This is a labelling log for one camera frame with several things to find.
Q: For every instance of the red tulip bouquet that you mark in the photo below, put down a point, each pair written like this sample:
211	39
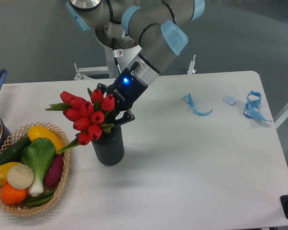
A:
91	119

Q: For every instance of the dark grey ribbed vase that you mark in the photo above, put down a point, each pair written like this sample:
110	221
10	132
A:
109	148

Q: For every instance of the purple sweet potato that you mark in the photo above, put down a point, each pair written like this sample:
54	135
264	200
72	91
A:
54	173

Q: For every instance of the light blue small cap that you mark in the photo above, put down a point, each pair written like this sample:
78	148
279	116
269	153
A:
229	100

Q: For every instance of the cream white onion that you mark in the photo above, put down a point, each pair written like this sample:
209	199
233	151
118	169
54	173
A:
20	176

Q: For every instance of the green pepper in basket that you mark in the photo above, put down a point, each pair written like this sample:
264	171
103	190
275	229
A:
39	200

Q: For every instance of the woven wicker basket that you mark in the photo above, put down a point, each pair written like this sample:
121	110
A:
20	209

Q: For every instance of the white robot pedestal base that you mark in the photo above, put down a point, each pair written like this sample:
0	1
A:
116	59

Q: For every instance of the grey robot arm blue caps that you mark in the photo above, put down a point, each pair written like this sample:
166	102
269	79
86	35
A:
139	44

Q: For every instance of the dark green cucumber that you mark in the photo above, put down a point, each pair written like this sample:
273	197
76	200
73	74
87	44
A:
13	152

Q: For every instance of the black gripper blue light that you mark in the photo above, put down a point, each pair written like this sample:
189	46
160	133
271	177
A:
125	89

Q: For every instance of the yellow squash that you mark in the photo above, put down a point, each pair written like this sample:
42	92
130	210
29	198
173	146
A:
43	132

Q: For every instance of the green bok choy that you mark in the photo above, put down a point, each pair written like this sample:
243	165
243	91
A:
38	156

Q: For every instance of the blue tangled ribbon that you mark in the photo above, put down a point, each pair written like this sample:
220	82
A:
251	110

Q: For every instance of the blue curled ribbon strip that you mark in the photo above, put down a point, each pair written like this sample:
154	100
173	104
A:
189	100

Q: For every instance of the yellow bell pepper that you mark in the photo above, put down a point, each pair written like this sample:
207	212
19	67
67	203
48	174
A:
4	169

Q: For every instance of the orange fruit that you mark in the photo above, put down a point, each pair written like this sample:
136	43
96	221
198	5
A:
10	195

